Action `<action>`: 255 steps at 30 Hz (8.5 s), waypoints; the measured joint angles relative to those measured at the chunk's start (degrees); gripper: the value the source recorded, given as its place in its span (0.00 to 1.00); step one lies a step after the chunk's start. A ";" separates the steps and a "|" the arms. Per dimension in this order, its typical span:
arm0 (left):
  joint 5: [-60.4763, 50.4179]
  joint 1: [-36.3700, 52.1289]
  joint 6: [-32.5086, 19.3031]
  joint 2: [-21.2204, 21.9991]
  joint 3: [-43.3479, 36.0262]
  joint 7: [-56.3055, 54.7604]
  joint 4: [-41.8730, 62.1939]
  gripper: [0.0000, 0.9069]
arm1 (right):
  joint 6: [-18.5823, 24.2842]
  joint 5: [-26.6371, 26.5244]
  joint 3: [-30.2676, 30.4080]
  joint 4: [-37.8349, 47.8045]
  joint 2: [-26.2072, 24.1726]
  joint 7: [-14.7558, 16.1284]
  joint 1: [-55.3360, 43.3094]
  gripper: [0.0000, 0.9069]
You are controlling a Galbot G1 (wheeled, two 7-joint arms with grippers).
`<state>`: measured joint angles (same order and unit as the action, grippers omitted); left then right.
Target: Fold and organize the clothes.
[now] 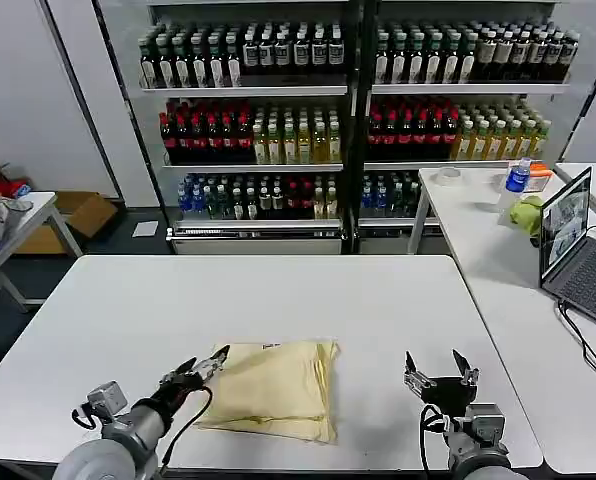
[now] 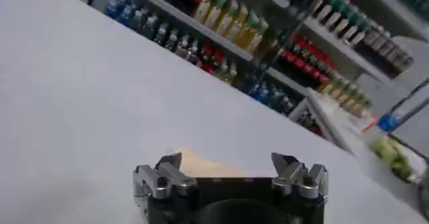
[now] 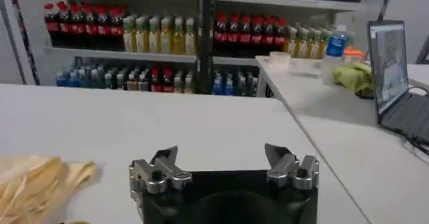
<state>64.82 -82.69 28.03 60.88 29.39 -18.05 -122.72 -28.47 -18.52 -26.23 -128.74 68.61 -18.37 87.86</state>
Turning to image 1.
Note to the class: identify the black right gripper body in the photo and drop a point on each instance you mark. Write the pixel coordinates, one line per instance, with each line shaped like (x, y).
(448, 395)

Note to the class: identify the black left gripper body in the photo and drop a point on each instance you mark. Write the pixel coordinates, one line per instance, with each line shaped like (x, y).
(178, 389)

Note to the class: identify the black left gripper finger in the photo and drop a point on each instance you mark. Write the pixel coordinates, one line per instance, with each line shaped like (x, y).
(187, 366)
(217, 361)

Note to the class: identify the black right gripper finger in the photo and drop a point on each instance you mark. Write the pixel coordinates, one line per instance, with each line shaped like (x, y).
(415, 377)
(468, 372)

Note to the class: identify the pale yellow cloth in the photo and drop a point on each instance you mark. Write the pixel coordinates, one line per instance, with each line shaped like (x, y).
(273, 390)

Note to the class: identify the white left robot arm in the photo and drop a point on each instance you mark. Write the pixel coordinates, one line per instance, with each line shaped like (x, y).
(123, 440)

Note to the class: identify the white side table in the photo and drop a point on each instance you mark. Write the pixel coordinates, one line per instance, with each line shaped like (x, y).
(508, 310)

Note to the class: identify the white paper sheet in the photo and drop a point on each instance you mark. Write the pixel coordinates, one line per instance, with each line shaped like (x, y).
(145, 229)

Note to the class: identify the grey open laptop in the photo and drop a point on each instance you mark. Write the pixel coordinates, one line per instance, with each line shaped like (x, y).
(578, 270)

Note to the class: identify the crumpled green cloth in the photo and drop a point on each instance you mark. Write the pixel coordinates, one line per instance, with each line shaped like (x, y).
(525, 215)

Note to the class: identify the brown cardboard box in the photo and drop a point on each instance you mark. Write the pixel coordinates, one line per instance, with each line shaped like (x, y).
(83, 215)

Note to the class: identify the clear tape roll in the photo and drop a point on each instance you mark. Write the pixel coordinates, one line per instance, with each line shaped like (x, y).
(449, 176)

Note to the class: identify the blue label water bottle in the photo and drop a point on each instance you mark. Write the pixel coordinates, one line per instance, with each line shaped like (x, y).
(518, 180)

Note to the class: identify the orange and white package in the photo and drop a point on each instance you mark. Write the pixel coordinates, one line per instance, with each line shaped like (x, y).
(542, 179)

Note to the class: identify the small white table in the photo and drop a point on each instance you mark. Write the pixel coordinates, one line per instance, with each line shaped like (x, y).
(28, 225)

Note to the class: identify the metal shelf with drink bottles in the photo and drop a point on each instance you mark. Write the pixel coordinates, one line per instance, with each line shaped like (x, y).
(453, 125)
(258, 135)

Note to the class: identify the grey crumpled bag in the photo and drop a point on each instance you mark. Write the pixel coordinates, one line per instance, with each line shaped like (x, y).
(0, 217)

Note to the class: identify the red package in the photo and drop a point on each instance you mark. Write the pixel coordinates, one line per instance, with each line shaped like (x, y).
(5, 187)

